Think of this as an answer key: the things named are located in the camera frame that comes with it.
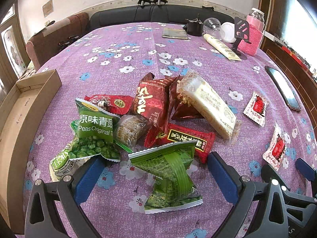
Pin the black phone stand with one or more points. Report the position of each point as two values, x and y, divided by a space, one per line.
241 32

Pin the black clamp on sofa left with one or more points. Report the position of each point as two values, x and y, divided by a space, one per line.
143 2

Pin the black clamp on sofa right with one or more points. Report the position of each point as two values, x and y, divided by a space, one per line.
160 2

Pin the black clamp on sofa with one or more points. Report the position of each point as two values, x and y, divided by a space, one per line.
143 2
160 2

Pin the red round-logo candy packet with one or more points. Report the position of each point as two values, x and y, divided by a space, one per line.
116 104

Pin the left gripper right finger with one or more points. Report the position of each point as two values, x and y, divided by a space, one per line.
241 191

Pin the black smartphone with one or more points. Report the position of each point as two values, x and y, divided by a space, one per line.
286 92

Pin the cream tube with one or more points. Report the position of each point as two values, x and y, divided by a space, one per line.
221 47

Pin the white round lid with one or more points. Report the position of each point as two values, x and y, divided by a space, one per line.
228 34

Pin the brown armchair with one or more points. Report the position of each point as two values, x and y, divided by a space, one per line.
55 37

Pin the white red sachet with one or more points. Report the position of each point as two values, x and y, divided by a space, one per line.
276 150
256 109

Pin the long beige cracker pack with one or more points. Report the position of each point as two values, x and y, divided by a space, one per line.
210 105

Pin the black leather sofa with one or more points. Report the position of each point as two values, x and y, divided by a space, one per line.
175 14

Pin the white green sunflower seed bag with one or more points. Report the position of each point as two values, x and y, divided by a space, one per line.
61 165

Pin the cardboard box tray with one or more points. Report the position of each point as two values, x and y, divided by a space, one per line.
21 113

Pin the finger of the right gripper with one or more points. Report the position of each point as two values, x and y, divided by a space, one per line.
296 212
308 172

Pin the dark red gold-print packet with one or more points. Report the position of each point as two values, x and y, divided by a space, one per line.
152 100

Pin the olive notebook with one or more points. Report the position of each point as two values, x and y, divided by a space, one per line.
174 34

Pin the brown cake clear packet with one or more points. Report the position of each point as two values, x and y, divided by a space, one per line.
128 130

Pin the clear plastic cup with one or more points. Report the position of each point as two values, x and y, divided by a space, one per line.
212 26

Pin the black small box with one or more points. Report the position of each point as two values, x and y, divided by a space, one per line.
194 27

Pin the wooden cabinet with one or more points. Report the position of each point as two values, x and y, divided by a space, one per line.
295 71

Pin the red bar snack packet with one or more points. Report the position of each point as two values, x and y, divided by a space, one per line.
176 133

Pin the green peas snack bag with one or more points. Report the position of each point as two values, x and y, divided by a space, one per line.
94 133

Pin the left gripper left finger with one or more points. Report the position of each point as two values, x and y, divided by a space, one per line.
42 216

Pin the green striped snack bag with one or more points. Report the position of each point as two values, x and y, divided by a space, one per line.
173 189

